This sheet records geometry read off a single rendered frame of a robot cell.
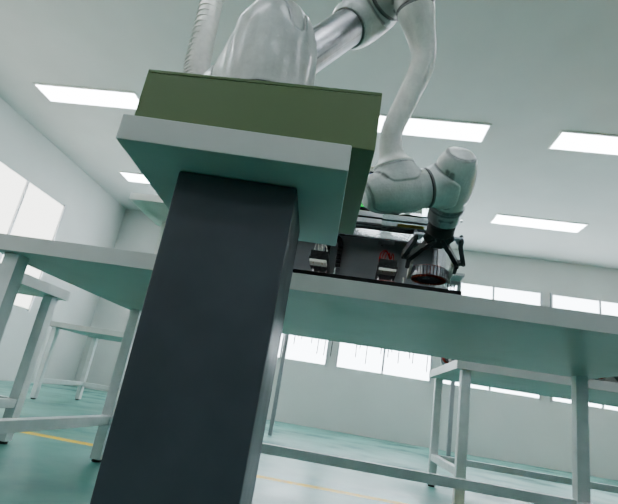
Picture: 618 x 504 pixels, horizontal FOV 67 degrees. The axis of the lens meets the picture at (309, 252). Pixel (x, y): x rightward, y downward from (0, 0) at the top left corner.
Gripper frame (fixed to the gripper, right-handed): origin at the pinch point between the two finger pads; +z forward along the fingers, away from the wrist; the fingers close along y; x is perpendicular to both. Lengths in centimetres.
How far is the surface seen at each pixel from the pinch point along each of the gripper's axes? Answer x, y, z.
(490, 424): 296, 205, 586
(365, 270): 28.7, -18.7, 30.1
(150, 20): 300, -230, 28
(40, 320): 18, -174, 84
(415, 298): -14.5, -4.5, -3.9
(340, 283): -13.4, -25.3, -4.6
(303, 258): 30, -44, 29
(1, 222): 285, -483, 280
